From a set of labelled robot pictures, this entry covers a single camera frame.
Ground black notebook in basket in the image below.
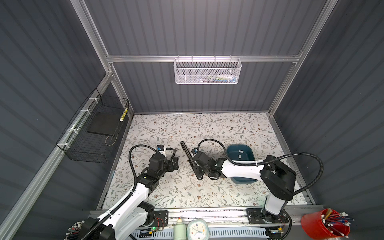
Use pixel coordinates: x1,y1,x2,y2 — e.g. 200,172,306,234
87,113,122,137

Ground white wire mesh basket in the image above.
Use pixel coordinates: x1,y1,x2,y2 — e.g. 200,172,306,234
173,57,242,85

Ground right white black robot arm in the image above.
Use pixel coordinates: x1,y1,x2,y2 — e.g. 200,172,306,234
191,139,324,223

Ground mint analog clock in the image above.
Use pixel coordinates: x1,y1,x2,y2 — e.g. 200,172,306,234
187,219,210,240

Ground red pencil cup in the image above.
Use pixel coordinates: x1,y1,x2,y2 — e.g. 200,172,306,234
301,208,355,240

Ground pale green glue bottle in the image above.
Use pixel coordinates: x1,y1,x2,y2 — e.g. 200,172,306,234
173,217,187,240

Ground teal plastic tray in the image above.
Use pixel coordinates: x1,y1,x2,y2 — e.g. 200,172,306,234
227,144,257,185

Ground clear cup of pens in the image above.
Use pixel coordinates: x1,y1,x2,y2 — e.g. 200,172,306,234
64,221,85,240

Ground black pliers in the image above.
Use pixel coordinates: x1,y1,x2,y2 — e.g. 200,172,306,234
166,147,178,160

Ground yellow marker in basket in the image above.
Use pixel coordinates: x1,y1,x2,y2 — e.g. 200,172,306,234
120,108,128,122

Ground black wire basket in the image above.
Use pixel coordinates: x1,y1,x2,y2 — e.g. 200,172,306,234
57,90,130,164

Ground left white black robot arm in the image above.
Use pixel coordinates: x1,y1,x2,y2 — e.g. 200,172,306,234
77,144,179,240

